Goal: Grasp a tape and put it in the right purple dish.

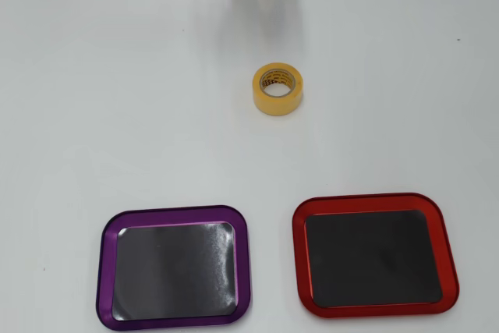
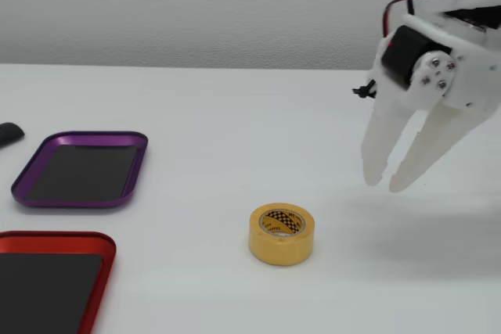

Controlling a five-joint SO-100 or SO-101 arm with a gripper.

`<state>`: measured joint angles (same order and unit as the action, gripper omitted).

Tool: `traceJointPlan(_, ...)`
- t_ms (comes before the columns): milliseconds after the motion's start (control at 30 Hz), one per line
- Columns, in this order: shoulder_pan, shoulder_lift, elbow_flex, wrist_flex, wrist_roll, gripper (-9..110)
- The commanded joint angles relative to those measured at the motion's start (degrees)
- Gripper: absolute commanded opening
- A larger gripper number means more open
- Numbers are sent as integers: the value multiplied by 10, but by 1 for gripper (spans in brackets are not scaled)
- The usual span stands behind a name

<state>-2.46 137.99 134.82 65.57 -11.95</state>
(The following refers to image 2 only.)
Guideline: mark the black zip tie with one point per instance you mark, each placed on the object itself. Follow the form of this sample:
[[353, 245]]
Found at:
[[365, 90]]

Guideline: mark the black object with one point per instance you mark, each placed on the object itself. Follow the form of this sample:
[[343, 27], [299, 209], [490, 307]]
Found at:
[[9, 133]]

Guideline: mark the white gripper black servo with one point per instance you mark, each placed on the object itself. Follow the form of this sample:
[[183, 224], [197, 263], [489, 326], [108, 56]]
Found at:
[[437, 73]]

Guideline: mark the purple metal tray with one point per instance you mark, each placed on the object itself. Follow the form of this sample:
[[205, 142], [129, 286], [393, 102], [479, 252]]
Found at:
[[82, 171]]

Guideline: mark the yellow tape roll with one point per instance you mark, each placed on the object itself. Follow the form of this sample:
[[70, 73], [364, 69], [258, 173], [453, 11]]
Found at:
[[280, 248]]

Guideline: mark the red metal tray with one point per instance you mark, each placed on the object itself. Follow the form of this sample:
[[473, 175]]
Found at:
[[51, 283]]

